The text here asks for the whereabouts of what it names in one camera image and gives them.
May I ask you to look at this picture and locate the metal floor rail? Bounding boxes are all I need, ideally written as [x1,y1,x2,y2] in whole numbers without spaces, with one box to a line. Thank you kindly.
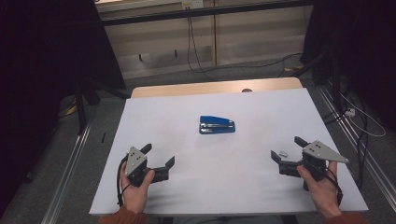
[317,85,396,204]
[41,120,93,224]

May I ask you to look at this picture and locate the white wall socket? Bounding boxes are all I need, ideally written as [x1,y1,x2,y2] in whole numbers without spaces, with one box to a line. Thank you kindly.
[181,0,205,10]

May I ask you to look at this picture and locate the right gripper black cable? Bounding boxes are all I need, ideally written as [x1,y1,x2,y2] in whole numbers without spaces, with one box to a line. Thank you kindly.
[321,167,344,207]

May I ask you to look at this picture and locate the beige wooden cabinet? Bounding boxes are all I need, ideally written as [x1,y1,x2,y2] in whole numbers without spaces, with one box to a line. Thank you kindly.
[94,0,314,80]

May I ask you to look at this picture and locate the person's left hand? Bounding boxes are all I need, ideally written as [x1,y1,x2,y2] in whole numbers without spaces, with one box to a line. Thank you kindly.
[120,169,156,215]

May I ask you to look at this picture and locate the black metal stand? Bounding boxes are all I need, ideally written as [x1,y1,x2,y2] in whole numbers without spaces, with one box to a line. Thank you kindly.
[74,77,132,135]

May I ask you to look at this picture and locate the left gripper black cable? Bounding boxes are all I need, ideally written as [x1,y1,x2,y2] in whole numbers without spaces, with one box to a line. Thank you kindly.
[116,154,129,208]

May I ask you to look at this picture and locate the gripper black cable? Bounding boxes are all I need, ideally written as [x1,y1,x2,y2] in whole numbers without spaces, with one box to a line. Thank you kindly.
[321,167,344,207]
[116,154,129,208]

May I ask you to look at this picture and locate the blue stapler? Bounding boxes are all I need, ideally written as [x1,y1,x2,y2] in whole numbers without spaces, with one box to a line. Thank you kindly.
[199,115,236,135]

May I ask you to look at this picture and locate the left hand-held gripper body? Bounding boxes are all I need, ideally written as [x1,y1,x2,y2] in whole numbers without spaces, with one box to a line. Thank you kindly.
[124,147,171,188]

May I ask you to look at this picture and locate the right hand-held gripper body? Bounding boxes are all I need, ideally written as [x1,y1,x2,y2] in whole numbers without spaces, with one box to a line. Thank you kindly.
[278,140,350,191]

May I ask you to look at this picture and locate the black metal beam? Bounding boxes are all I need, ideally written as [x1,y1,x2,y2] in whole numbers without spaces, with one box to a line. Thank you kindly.
[100,0,314,27]

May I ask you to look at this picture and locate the black curtain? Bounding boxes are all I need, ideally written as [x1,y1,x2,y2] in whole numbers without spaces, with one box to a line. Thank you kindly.
[0,0,127,218]
[302,0,396,133]

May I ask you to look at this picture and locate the white cable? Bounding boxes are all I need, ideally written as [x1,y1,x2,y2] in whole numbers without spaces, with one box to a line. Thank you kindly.
[338,92,388,138]

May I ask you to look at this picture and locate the wooden table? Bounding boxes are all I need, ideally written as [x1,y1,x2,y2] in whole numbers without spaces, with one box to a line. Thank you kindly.
[130,77,304,99]

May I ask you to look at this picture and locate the black floor cables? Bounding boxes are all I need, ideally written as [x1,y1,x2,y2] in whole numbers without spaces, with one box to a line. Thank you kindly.
[321,77,370,190]

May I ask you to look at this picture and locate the white table sheet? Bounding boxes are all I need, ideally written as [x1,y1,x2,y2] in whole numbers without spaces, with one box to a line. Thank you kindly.
[89,88,370,217]

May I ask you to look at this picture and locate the person's right hand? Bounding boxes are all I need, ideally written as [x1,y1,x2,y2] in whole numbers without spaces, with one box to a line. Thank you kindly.
[296,161,344,219]

